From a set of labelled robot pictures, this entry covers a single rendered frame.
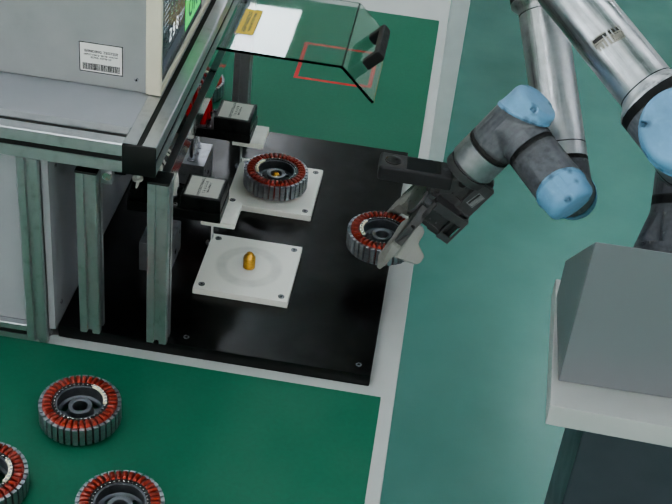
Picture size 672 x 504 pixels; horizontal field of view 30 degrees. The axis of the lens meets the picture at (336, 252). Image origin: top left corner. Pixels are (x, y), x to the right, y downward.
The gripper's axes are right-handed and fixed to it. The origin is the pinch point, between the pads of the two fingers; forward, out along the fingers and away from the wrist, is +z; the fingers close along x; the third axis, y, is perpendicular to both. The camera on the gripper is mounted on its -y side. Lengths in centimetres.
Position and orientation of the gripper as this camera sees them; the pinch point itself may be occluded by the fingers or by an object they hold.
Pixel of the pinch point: (379, 240)
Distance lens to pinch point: 200.9
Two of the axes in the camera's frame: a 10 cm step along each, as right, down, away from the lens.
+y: 8.0, 5.5, 2.6
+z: -5.9, 6.1, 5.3
